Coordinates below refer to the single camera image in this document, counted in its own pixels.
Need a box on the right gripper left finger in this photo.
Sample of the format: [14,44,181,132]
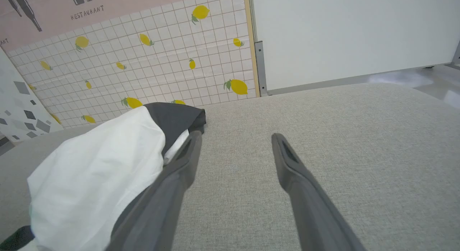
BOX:
[106,130,203,251]

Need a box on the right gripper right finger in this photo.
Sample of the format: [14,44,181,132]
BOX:
[271,133,367,251]

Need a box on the white garment with black sleeves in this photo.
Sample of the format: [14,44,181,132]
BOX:
[0,102,206,251]

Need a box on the lemon print tile panel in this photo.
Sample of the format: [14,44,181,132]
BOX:
[6,0,260,128]

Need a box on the grey terrazzo pattern panel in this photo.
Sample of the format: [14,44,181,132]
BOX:
[0,48,64,143]

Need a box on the white partition panel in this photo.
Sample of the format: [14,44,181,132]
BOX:
[250,0,460,91]

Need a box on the pink restaurant poster panel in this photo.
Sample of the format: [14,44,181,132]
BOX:
[0,0,248,52]

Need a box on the grey metal support post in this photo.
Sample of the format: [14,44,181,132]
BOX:
[254,41,269,97]

